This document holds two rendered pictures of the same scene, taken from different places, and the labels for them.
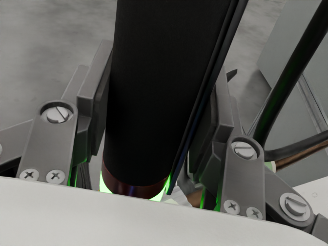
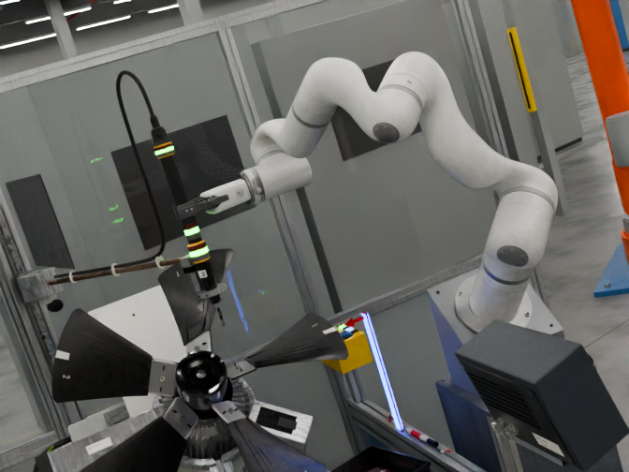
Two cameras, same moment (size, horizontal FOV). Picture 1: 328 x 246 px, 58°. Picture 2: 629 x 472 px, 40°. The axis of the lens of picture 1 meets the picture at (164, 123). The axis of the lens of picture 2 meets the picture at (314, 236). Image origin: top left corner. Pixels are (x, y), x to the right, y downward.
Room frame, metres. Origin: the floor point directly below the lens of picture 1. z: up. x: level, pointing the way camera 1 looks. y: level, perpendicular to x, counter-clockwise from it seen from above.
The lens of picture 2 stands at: (0.21, 2.00, 1.79)
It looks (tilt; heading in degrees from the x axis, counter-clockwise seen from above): 10 degrees down; 259
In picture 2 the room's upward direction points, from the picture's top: 17 degrees counter-clockwise
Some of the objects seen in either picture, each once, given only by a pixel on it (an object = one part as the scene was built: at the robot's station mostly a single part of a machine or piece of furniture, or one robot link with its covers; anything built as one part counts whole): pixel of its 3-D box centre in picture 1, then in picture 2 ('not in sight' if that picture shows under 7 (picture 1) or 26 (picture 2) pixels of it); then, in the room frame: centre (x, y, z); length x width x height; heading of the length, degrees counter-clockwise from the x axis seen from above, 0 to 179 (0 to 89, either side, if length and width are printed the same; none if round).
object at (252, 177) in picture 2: not in sight; (251, 186); (-0.08, -0.01, 1.59); 0.09 x 0.03 x 0.08; 97
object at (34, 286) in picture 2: not in sight; (38, 285); (0.51, -0.46, 1.47); 0.10 x 0.07 x 0.08; 132
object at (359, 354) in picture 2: not in sight; (343, 349); (-0.23, -0.33, 1.02); 0.16 x 0.10 x 0.11; 97
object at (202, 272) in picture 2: not in sight; (184, 211); (0.09, 0.01, 1.58); 0.04 x 0.04 x 0.46
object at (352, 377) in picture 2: not in sight; (353, 381); (-0.23, -0.33, 0.92); 0.03 x 0.03 x 0.12; 7
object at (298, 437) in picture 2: not in sight; (278, 431); (0.04, -0.03, 0.98); 0.20 x 0.16 x 0.20; 97
